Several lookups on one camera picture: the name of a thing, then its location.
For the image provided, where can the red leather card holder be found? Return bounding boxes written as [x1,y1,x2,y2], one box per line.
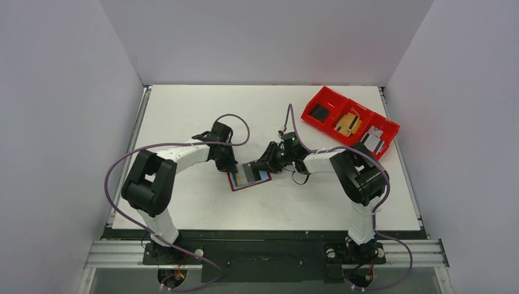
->
[227,171,272,192]

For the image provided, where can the black striped card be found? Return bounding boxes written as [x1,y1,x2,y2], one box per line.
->
[236,163,261,185]

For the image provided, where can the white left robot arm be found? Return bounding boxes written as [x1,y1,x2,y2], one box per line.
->
[121,122,237,247]

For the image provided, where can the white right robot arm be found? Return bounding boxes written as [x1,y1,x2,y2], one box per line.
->
[252,132,389,246]

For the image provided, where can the black cards in bin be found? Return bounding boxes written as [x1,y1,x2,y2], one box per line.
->
[308,104,330,123]

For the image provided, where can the gold cards in bin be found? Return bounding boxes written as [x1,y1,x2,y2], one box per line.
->
[334,113,362,137]

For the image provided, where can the silver cards in bin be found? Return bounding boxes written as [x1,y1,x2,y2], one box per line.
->
[360,126,385,154]

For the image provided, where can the red three-compartment bin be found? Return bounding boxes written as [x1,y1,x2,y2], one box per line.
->
[301,86,400,159]

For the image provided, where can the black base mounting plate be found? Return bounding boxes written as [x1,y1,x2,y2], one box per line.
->
[87,228,425,283]

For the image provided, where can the aluminium front rail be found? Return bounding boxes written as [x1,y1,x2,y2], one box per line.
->
[84,239,449,269]

